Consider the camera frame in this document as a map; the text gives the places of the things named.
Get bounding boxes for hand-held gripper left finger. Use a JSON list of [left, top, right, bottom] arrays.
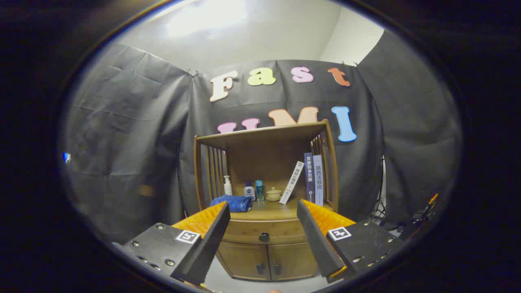
[[111, 201, 231, 286]]

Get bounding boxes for dark blue book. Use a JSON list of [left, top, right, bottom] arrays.
[[304, 153, 316, 204]]

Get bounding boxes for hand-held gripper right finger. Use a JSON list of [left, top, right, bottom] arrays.
[[296, 199, 404, 284]]

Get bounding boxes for blue rolled towel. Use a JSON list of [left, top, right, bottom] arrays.
[[210, 195, 253, 213]]

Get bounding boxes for wooden cabinet with open hutch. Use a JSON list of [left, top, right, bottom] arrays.
[[194, 119, 339, 282]]

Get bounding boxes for light purple book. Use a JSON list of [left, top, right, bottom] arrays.
[[313, 155, 324, 207]]

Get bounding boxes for wooden cabinet door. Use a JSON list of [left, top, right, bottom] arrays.
[[267, 242, 319, 280], [216, 241, 271, 281]]

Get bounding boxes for black tripod stand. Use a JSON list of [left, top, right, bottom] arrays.
[[372, 155, 387, 222]]

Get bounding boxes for wooden drawer with black knob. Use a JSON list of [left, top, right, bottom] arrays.
[[222, 219, 312, 245]]

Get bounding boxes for black backdrop cloth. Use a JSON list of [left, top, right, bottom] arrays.
[[61, 31, 462, 245]]

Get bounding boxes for white book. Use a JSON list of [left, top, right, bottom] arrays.
[[279, 161, 305, 205]]

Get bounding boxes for orange and black tool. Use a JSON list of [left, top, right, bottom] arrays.
[[413, 193, 440, 228]]

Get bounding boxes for wooden countertop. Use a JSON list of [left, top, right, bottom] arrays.
[[220, 197, 335, 222]]

